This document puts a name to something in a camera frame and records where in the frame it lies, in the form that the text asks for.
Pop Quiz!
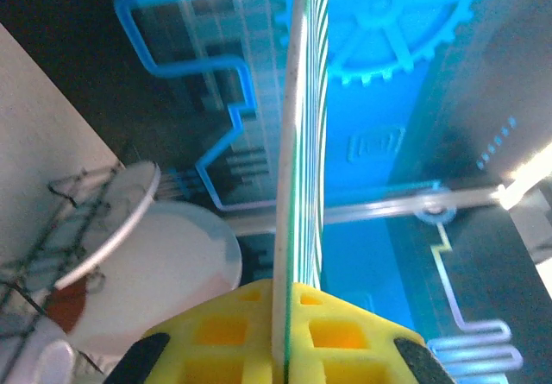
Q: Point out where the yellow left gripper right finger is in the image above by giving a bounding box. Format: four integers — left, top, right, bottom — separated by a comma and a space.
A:
286, 280, 456, 384

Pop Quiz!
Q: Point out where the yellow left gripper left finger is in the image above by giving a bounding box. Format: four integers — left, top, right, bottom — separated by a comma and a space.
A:
103, 278, 277, 384

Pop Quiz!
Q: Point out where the amber glass cup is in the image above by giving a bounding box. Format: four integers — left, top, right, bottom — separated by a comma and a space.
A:
45, 280, 90, 334

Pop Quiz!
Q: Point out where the white plate with grey emblem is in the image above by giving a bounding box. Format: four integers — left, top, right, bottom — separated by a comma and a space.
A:
54, 161, 162, 291

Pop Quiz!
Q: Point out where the plate with striped red rim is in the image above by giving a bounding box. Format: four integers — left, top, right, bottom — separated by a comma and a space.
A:
270, 0, 332, 384

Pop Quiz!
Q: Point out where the pale purple bowl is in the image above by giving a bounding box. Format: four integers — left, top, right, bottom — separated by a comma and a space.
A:
68, 201, 243, 356

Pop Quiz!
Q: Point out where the aluminium frame post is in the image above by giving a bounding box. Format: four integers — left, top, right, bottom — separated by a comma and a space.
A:
223, 183, 510, 236

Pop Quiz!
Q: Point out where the black wire dish rack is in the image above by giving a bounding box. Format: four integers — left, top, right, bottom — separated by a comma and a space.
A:
0, 166, 126, 376

